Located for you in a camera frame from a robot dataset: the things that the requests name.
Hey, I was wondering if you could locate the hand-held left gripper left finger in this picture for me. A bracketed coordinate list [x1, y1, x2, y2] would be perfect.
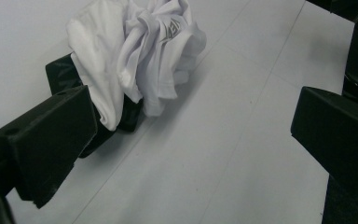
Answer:
[0, 84, 99, 209]

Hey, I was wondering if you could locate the black cloth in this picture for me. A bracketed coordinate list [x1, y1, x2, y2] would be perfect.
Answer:
[44, 52, 145, 160]

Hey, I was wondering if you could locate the white garment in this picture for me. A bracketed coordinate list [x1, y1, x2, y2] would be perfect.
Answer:
[65, 0, 208, 132]

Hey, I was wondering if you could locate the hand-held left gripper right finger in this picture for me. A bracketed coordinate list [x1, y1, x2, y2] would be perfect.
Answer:
[290, 86, 358, 201]

